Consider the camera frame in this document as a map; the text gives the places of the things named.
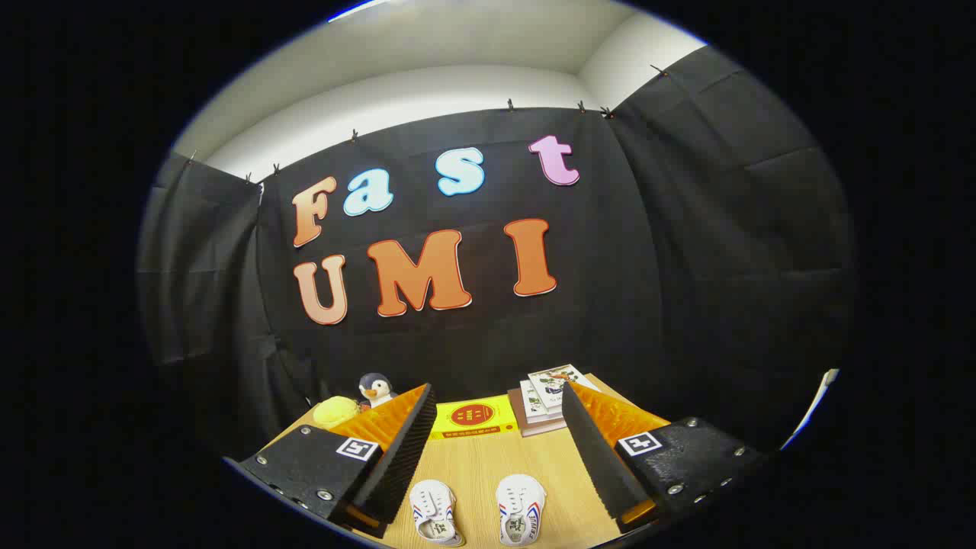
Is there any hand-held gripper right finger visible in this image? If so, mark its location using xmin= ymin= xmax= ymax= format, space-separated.
xmin=560 ymin=379 xmax=766 ymax=535

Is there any row of small black clips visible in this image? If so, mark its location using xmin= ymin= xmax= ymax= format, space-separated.
xmin=185 ymin=64 xmax=672 ymax=186

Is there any black backdrop cloth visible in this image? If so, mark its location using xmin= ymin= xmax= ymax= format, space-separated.
xmin=137 ymin=46 xmax=855 ymax=458

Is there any penguin plush toy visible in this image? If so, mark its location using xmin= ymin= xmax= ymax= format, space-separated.
xmin=358 ymin=372 xmax=399 ymax=411

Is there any white illustrated cover book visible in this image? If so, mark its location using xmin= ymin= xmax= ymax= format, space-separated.
xmin=528 ymin=364 xmax=601 ymax=415

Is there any yellow round plush toy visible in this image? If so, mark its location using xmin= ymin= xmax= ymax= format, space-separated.
xmin=313 ymin=396 xmax=361 ymax=429

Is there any white shoe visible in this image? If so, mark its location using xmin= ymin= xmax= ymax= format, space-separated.
xmin=496 ymin=474 xmax=547 ymax=547
xmin=409 ymin=479 xmax=467 ymax=547

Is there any white book with green print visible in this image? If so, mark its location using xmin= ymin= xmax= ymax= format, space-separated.
xmin=520 ymin=380 xmax=563 ymax=423

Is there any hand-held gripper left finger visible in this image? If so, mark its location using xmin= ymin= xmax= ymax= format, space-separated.
xmin=223 ymin=383 xmax=438 ymax=539

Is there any yellow book with red label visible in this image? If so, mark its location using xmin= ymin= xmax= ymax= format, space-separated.
xmin=429 ymin=394 xmax=519 ymax=441

